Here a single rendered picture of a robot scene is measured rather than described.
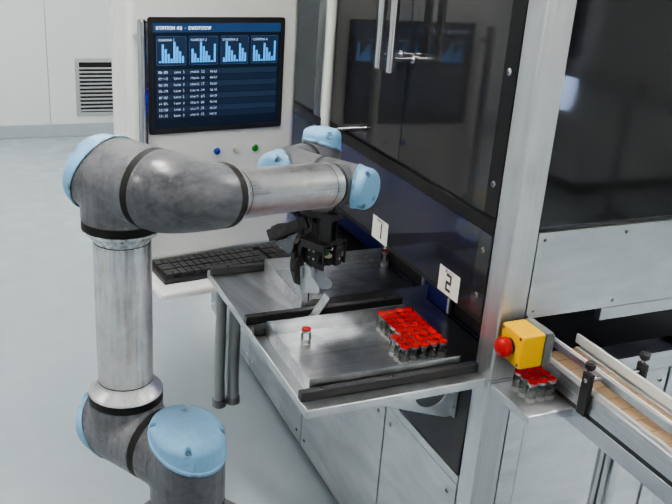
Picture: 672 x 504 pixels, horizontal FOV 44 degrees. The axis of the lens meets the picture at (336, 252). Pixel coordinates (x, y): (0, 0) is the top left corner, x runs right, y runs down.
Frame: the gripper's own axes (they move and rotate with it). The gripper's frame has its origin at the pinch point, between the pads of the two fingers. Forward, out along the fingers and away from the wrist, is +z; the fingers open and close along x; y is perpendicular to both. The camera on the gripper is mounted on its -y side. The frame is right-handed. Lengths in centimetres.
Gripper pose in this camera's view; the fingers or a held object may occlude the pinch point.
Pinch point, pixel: (304, 295)
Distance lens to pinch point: 173.4
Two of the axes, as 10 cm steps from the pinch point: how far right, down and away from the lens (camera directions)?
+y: 7.7, 2.8, -5.7
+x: 6.3, -2.5, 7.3
